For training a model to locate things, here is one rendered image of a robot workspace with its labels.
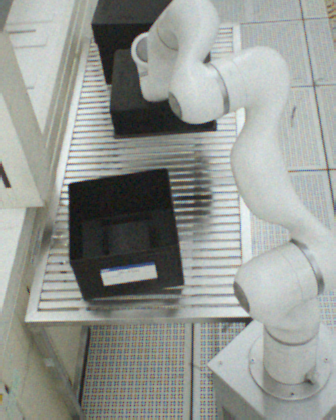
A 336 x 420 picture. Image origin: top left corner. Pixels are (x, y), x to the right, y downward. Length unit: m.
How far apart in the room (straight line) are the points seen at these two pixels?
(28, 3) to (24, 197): 1.08
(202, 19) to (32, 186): 0.78
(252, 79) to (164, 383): 1.51
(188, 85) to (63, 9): 1.52
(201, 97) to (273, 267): 0.35
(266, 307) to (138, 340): 1.36
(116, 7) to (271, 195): 1.24
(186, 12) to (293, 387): 0.87
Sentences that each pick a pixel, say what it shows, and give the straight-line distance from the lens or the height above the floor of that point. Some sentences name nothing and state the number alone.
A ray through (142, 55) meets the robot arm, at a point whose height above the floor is 1.29.
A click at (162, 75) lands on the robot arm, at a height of 1.29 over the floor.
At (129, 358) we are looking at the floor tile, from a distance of 2.56.
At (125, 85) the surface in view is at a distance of 1.91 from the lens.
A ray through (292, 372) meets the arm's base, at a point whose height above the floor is 0.83.
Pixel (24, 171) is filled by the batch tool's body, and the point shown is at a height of 1.01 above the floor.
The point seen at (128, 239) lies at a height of 0.77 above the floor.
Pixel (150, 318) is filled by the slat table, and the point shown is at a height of 0.76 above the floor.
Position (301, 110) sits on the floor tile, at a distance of 3.40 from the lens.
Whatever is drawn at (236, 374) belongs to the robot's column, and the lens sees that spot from 1.63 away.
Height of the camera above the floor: 2.21
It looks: 48 degrees down
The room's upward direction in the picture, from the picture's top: 9 degrees counter-clockwise
